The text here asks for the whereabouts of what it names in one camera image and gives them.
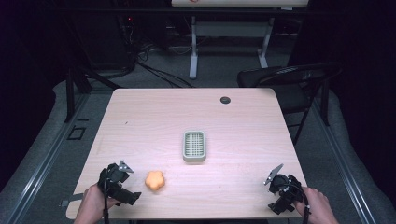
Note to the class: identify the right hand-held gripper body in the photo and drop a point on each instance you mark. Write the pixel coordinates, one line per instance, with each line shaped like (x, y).
(288, 186)

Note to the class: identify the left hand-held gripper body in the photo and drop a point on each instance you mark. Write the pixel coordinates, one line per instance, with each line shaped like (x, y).
(113, 179)

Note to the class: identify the orange flower-shaped soap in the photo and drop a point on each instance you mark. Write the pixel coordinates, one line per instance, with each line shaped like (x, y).
(155, 181)

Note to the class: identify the grey-green soap dish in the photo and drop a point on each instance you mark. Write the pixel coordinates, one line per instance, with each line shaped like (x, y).
(194, 146)

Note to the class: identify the person's left hand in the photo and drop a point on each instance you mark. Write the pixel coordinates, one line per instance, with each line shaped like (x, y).
(93, 199)

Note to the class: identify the person's right hand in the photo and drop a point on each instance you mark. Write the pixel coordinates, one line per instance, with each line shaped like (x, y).
(317, 205)

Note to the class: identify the black folding chair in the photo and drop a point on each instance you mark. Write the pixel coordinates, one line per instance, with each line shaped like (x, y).
(289, 93)

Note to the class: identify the black metal stand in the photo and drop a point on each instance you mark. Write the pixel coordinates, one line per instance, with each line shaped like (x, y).
(76, 87)

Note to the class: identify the white-legged desk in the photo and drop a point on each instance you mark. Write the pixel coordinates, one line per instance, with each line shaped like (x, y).
(230, 29)

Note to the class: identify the grey metal floor rail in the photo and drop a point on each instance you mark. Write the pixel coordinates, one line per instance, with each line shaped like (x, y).
(342, 168)
(40, 168)

